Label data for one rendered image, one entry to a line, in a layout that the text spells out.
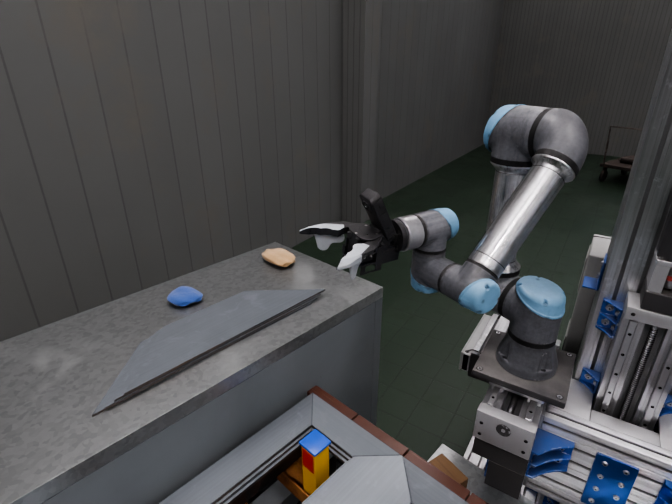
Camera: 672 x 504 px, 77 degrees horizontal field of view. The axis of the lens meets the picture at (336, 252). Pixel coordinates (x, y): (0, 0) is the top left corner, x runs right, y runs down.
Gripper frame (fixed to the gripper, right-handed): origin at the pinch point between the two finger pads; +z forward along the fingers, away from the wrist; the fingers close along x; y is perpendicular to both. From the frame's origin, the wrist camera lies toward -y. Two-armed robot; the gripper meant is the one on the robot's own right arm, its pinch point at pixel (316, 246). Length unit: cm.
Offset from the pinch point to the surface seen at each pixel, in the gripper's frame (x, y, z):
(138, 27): 251, -17, -12
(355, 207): 311, 170, -231
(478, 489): -27, 75, -41
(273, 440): 6, 63, 7
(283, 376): 19, 55, -2
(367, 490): -19, 59, -7
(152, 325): 49, 48, 27
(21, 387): 38, 46, 59
